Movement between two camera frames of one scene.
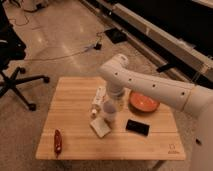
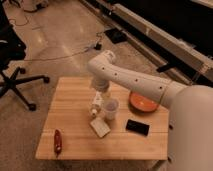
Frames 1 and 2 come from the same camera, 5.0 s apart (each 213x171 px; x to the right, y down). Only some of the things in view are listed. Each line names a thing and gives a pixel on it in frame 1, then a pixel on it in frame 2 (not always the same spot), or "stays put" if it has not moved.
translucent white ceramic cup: [109, 111] stays put
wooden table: [74, 128] stays put
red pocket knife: [57, 143] stays put
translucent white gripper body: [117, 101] -> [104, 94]
